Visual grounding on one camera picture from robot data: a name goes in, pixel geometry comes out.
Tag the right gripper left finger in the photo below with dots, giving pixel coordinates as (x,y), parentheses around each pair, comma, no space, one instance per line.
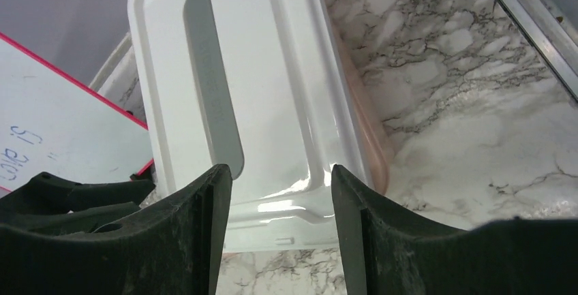
(173,246)

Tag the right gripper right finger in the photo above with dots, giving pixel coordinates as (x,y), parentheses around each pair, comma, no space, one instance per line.
(389,249)

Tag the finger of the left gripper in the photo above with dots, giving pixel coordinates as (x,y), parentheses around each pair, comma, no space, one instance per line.
(82,221)
(48,200)

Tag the white plastic bin lid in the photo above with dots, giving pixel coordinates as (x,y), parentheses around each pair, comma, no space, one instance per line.
(257,85)

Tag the pink-framed whiteboard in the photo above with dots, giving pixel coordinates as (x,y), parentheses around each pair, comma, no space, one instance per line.
(52,123)

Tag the pink plastic bin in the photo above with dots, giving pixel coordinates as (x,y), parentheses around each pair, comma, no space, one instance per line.
(378,147)

